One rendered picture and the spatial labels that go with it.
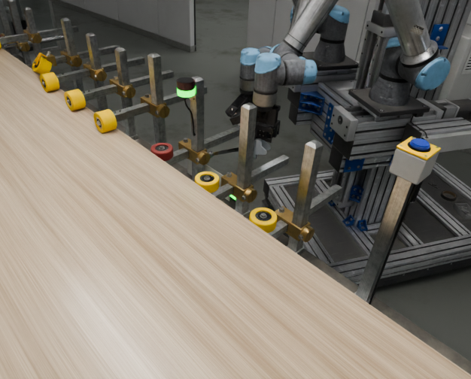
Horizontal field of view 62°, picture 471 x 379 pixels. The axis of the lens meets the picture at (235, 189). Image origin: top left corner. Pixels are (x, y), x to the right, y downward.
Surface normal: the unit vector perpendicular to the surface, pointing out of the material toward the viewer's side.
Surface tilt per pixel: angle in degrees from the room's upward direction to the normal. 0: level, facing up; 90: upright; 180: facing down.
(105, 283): 0
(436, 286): 0
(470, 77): 90
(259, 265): 0
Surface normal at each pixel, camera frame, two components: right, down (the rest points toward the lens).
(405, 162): -0.72, 0.38
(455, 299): 0.04, -0.80
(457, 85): 0.29, 0.58
